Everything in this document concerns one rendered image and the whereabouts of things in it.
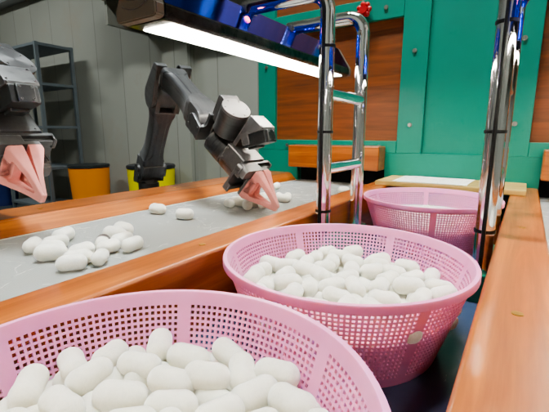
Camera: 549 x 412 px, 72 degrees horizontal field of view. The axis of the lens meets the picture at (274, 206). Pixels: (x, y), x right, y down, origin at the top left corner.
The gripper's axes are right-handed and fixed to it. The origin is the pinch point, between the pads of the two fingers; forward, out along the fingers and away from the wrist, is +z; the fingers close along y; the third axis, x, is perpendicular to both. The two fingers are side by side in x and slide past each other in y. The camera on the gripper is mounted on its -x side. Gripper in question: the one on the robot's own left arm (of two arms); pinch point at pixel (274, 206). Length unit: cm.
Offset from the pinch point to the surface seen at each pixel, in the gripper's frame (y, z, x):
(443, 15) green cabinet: 53, -15, -45
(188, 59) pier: 175, -200, 75
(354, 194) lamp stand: 10.4, 8.1, -9.4
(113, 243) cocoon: -31.4, -3.4, 3.5
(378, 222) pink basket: 12.9, 15.0, -7.9
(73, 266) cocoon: -38.2, -1.1, 2.4
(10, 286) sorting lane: -44.1, -1.9, 4.1
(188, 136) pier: 173, -161, 125
